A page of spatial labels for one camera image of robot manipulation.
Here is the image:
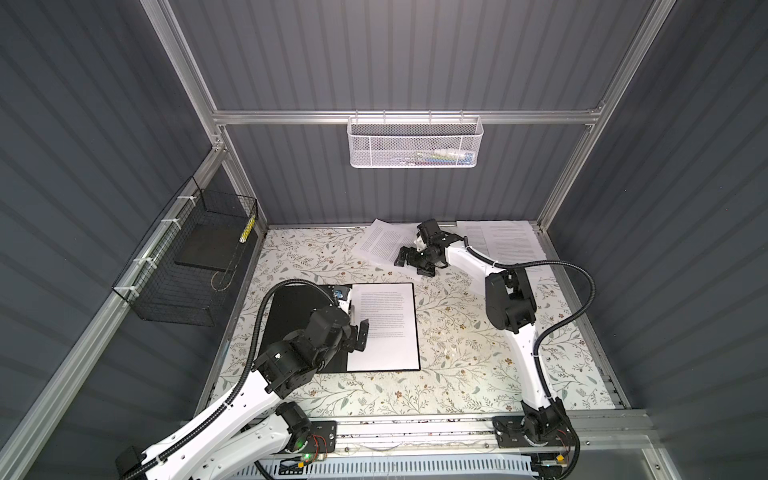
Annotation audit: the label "printed paper sheet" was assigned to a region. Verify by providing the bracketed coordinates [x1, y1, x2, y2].
[346, 283, 421, 373]
[352, 219, 420, 280]
[456, 221, 546, 264]

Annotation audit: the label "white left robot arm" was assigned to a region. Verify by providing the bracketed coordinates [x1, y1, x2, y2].
[118, 306, 369, 479]

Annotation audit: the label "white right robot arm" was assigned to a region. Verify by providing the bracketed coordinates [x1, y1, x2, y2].
[394, 233, 569, 446]

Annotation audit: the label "pens in white basket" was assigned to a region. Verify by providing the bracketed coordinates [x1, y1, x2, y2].
[391, 148, 476, 167]

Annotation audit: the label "yellow marker pen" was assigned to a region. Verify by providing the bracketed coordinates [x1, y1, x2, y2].
[239, 215, 256, 244]

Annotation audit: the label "black pad in basket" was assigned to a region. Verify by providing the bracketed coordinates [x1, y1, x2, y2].
[174, 224, 241, 273]

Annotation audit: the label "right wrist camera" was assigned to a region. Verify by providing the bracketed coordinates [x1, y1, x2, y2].
[417, 219, 443, 245]

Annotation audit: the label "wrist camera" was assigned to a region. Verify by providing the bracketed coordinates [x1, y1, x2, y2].
[331, 285, 352, 314]
[417, 219, 443, 245]

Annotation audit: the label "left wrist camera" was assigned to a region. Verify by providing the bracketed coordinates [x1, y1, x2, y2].
[331, 285, 352, 314]

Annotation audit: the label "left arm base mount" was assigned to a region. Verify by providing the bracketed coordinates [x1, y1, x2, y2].
[283, 420, 338, 458]

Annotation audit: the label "white wire mesh basket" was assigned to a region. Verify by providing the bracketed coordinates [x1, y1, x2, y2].
[346, 114, 484, 169]

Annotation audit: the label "white slotted cable duct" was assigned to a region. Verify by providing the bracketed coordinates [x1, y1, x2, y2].
[261, 454, 540, 479]

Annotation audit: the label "black wire mesh basket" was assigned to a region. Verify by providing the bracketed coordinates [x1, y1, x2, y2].
[113, 180, 259, 327]

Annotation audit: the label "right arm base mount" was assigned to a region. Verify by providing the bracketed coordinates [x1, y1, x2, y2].
[492, 412, 577, 450]

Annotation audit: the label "aluminium front rail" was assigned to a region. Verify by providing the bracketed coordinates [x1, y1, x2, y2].
[308, 409, 658, 457]

